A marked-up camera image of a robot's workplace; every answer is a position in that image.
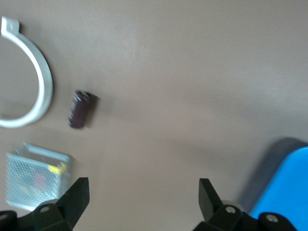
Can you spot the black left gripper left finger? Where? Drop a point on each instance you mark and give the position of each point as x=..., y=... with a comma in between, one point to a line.
x=72, y=202

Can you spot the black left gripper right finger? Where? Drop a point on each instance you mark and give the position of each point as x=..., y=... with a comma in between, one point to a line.
x=211, y=211

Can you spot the dark cylindrical capacitor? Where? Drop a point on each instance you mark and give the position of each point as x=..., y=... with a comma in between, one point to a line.
x=80, y=110

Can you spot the metal mesh power supply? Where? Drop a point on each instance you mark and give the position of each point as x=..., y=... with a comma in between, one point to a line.
x=33, y=178

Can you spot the blue plastic tray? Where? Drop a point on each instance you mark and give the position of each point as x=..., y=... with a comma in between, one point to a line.
x=286, y=192

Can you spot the white curved bracket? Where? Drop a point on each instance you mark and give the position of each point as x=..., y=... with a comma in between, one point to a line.
x=44, y=79

